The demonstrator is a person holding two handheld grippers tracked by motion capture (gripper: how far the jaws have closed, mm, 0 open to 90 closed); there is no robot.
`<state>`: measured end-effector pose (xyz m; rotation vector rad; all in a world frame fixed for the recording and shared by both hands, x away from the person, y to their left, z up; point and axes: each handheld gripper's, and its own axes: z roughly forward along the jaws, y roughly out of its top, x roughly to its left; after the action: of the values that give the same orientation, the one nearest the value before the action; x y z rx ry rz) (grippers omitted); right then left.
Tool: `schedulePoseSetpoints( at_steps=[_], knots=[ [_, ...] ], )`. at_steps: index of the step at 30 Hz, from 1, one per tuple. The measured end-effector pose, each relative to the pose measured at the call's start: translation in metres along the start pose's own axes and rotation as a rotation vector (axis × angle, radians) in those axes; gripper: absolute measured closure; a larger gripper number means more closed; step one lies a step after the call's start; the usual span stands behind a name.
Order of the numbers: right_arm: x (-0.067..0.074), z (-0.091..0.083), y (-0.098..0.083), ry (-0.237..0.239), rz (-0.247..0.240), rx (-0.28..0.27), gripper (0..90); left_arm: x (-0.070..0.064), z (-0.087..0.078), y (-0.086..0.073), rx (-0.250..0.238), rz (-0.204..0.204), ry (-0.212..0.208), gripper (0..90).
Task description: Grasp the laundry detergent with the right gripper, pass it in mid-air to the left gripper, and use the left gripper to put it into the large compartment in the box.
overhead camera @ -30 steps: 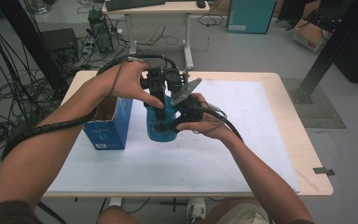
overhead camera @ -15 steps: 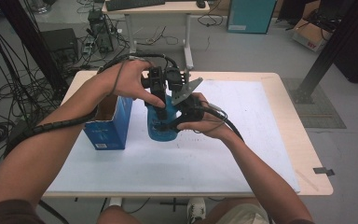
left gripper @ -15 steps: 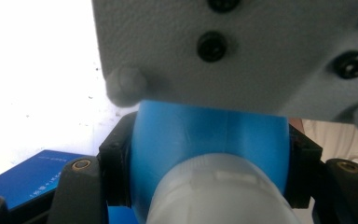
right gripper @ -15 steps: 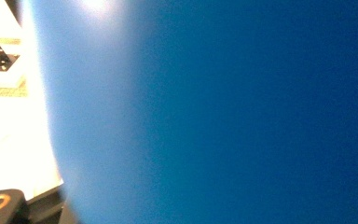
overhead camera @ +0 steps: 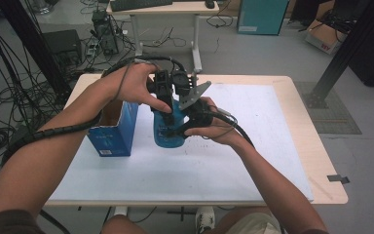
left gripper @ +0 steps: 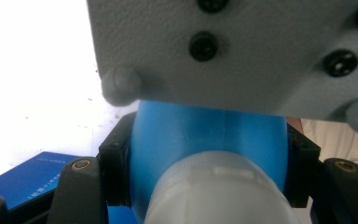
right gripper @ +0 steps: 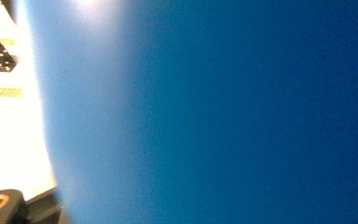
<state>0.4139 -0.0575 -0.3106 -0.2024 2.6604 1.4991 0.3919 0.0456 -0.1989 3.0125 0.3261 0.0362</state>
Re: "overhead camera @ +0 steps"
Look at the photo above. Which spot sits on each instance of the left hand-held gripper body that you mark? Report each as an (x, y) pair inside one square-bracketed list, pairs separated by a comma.
[(164, 87)]

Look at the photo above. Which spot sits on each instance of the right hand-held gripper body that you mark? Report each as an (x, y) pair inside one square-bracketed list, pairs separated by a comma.
[(196, 107)]

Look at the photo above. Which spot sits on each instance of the blue plastic bottle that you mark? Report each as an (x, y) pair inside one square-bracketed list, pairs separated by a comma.
[(168, 138)]

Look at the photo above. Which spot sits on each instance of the blue cardboard box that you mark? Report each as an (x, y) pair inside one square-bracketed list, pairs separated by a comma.
[(115, 135)]

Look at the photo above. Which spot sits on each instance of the person's right hand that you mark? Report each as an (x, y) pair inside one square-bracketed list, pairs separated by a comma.
[(217, 128)]

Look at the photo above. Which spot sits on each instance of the person's left hand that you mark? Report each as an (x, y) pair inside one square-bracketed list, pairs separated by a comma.
[(133, 86)]

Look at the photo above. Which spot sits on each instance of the white desk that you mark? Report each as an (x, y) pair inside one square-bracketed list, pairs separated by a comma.
[(165, 9)]

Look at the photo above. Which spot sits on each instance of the small black computer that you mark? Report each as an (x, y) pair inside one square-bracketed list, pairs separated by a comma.
[(105, 32)]

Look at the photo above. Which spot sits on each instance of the black keyboard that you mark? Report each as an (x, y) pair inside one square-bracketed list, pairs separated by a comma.
[(139, 4)]

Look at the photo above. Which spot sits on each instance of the white shoe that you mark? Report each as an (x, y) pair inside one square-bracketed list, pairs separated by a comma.
[(205, 219)]

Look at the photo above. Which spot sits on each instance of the black computer mouse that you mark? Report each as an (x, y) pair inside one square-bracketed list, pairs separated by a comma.
[(209, 4)]

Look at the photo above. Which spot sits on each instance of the light wooden table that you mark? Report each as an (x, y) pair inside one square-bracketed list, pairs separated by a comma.
[(305, 107)]

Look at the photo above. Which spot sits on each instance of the black computer tower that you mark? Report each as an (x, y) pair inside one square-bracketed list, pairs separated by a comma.
[(63, 45)]

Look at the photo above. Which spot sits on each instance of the person's left leg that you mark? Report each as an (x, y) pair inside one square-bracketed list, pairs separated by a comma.
[(123, 226)]

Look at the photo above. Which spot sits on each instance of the teal box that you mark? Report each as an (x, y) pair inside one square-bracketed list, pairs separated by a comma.
[(261, 16)]

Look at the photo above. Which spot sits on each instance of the beige shorts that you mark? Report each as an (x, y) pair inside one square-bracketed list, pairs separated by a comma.
[(256, 226)]

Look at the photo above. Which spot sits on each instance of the green cutting mat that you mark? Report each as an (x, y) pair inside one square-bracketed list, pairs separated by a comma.
[(337, 120)]

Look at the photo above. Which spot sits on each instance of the brown cardboard box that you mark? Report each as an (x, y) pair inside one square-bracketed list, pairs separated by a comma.
[(324, 34)]

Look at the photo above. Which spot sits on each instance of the grey tape piece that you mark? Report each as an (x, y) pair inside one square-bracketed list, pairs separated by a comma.
[(338, 179)]

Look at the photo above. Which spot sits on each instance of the large black case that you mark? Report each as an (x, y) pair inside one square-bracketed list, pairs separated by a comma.
[(373, 55)]

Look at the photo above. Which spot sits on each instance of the black metal post with base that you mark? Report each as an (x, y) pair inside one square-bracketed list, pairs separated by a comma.
[(347, 55)]

